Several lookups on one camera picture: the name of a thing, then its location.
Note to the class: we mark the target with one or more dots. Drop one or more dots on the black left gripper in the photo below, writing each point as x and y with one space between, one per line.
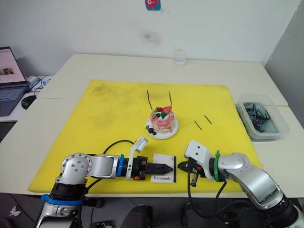
137 167

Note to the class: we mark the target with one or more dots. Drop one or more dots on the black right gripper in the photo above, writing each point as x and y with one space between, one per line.
194 169

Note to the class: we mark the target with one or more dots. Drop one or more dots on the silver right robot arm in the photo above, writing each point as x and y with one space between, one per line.
249 173

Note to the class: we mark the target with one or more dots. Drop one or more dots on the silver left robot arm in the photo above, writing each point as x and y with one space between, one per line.
99 166

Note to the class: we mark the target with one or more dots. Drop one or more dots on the white Handmade matchbox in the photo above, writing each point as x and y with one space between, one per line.
162 178

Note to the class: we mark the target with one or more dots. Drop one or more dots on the dark match stick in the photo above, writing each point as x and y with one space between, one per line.
198 125
208 119

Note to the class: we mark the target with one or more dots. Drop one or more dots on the pink layered fruit cake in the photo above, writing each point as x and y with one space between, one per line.
164 121

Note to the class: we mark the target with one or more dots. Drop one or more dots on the white round plate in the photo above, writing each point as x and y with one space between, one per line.
166 135

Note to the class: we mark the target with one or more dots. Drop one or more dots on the dark red berry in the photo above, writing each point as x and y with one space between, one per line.
151 130

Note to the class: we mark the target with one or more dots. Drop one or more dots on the yellow foam mat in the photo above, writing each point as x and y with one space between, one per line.
114 123

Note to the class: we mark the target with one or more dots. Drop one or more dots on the thin dark candle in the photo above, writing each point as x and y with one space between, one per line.
149 101
170 99

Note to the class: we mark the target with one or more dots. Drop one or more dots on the clear plastic container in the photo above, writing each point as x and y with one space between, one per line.
261 118

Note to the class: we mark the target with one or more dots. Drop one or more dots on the clear glass jar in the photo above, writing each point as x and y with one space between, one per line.
179 57

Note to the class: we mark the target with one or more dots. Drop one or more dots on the black computer mouse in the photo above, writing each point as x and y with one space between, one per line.
28 102

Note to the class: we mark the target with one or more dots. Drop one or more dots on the crumpled white paper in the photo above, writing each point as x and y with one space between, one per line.
14 211

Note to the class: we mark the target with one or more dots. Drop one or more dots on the grey partition panel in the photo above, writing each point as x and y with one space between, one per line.
289 42

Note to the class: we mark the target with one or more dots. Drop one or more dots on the open blue laptop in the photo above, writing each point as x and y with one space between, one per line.
9 78

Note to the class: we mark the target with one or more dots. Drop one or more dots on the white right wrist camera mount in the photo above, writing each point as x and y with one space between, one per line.
198 150

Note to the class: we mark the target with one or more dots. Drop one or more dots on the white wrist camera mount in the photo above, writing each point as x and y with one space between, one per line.
198 150
140 144

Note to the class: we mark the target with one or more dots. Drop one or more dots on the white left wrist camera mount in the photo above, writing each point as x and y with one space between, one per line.
140 144

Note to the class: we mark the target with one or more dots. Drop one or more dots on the blue pink wall sticker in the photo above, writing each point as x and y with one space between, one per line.
153 4

